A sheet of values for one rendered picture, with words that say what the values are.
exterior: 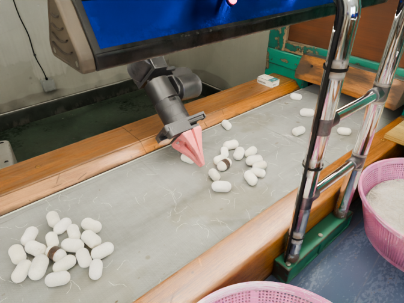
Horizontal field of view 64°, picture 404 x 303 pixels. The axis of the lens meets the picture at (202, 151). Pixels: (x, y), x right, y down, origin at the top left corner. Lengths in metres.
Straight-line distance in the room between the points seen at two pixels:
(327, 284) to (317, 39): 0.71
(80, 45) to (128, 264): 0.33
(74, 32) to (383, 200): 0.60
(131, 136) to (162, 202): 0.22
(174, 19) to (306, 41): 0.75
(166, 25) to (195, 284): 0.32
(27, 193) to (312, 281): 0.53
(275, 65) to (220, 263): 0.81
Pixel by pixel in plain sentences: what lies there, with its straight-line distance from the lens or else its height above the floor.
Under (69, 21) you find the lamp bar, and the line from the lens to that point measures 0.32.
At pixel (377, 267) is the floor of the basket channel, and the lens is 0.66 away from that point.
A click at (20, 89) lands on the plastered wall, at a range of 2.64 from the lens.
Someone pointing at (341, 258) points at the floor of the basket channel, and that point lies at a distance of 0.65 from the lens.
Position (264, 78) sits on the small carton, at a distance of 1.03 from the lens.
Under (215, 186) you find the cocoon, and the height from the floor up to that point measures 0.76.
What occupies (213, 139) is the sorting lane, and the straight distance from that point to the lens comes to 0.78.
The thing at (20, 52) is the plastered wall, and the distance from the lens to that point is 2.58.
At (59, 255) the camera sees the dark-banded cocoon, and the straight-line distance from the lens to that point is 0.54.
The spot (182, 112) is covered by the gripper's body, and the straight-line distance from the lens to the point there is 0.66.
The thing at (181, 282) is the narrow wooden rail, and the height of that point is 0.76.
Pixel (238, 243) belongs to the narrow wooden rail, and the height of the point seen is 0.76.
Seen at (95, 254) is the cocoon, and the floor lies 0.76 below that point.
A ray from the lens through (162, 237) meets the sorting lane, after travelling 0.54.
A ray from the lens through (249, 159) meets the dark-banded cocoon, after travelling 0.68.
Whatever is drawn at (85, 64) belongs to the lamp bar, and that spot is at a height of 1.05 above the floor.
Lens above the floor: 1.15
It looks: 34 degrees down
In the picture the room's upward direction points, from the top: straight up
